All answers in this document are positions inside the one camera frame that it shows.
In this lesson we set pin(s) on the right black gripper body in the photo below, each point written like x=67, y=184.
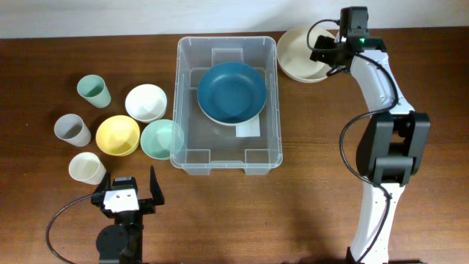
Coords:
x=328, y=52

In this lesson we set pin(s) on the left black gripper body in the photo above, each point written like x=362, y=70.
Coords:
x=146, y=206

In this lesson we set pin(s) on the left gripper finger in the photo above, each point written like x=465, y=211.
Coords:
x=105, y=184
x=155, y=189

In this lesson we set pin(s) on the cream wide bowl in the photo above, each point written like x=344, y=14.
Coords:
x=231, y=113
x=293, y=56

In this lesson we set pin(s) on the blue wide bowl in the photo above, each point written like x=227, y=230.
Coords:
x=232, y=81

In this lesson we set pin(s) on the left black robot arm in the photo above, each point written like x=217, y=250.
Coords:
x=121, y=242

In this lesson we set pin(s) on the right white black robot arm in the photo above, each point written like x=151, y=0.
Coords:
x=392, y=145

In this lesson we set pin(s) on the cream plastic cup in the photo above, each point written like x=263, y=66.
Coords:
x=87, y=168

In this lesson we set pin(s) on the yellow small bowl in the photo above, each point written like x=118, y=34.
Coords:
x=118, y=135

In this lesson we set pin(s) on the green small bowl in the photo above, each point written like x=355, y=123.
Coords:
x=156, y=139

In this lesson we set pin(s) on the grey plastic cup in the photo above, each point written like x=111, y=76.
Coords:
x=73, y=130

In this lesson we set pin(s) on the white small bowl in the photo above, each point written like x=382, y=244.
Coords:
x=146, y=103

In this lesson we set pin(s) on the green plastic cup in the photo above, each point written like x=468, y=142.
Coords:
x=94, y=90

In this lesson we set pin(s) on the clear plastic storage bin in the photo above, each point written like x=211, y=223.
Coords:
x=201, y=145

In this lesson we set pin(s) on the white label in bin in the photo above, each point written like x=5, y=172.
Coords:
x=250, y=128

